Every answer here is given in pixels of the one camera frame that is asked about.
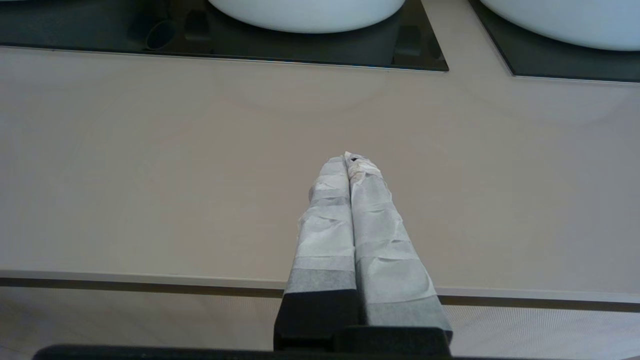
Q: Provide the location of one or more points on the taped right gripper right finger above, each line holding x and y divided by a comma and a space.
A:
385, 250

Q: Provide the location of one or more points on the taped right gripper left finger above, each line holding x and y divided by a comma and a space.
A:
325, 240

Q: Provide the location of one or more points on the white round pot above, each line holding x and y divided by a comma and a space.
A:
305, 15
575, 20

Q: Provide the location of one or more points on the small black glass hob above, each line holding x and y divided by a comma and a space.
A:
550, 62

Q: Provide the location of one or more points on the wide black glass hob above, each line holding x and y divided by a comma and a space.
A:
75, 25

